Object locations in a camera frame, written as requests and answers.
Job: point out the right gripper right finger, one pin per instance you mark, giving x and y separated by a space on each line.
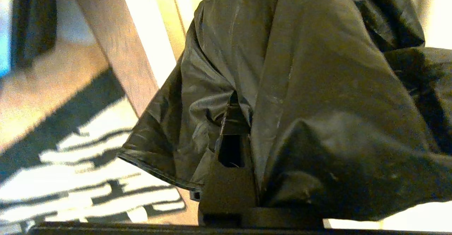
289 218

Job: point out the black umbrella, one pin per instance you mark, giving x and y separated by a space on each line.
317 104

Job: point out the white low cabinet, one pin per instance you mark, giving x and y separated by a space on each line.
438 16

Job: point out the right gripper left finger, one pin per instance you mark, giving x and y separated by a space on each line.
227 189

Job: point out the black and white zebra rug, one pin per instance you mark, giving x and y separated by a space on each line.
88 178

